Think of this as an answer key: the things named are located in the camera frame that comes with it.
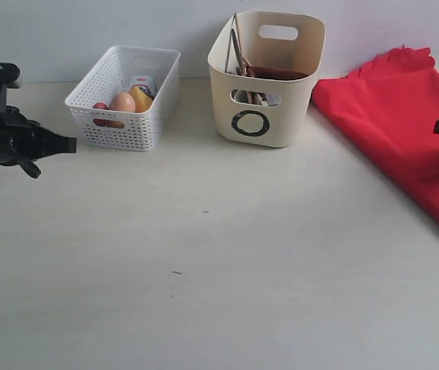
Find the cream plastic bin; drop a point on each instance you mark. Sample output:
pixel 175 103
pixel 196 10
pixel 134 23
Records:
pixel 267 39

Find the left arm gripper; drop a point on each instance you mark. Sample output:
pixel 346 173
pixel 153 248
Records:
pixel 23 141

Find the white perforated plastic basket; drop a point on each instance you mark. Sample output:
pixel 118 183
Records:
pixel 109 76

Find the red sausage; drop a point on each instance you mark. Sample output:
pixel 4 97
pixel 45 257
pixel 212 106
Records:
pixel 101 122

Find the yellow lemon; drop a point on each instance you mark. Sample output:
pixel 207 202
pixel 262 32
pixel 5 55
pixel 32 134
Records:
pixel 115 124

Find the wooden chopstick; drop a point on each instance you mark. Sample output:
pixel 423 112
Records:
pixel 230 64
pixel 238 54

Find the red table cloth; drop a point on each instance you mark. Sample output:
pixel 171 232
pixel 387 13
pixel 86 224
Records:
pixel 387 108

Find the blue white milk carton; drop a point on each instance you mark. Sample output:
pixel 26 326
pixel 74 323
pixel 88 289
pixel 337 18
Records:
pixel 146 83

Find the brown wooden plate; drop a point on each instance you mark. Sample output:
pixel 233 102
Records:
pixel 278 74

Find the beige egg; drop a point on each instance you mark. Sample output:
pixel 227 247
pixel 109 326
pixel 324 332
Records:
pixel 123 102

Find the brown wooden spoon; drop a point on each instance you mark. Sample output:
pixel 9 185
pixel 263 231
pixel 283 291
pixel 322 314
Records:
pixel 255 98

